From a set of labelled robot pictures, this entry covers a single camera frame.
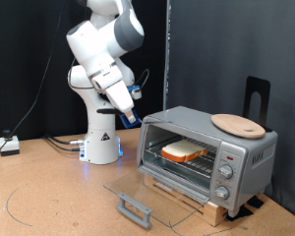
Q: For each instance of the wooden slatted block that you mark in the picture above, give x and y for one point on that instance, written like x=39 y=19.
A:
x=214 y=213

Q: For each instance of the black metal bookend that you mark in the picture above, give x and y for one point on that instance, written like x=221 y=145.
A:
x=249 y=85

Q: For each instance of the silver toaster oven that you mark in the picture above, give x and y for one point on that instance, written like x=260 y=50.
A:
x=252 y=157

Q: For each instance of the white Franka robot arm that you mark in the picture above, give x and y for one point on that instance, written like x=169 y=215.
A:
x=98 y=141

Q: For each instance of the black backdrop curtain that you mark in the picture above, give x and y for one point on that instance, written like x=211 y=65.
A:
x=16 y=49

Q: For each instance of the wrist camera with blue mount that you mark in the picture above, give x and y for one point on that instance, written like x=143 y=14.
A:
x=136 y=92

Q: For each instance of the toy bread slice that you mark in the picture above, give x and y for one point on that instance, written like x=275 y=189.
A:
x=183 y=150

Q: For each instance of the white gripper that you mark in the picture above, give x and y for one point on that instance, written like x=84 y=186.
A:
x=121 y=96

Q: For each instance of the silver oven knob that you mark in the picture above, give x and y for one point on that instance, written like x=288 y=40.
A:
x=222 y=192
x=226 y=171

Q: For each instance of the white emergency stop box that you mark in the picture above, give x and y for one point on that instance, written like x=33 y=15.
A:
x=10 y=146

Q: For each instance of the grey backdrop curtain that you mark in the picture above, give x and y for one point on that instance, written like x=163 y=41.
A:
x=236 y=39

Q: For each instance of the black foam pad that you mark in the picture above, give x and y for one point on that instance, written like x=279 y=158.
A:
x=239 y=213
x=255 y=201

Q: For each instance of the small round wooden board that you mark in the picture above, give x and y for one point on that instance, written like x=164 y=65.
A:
x=239 y=126

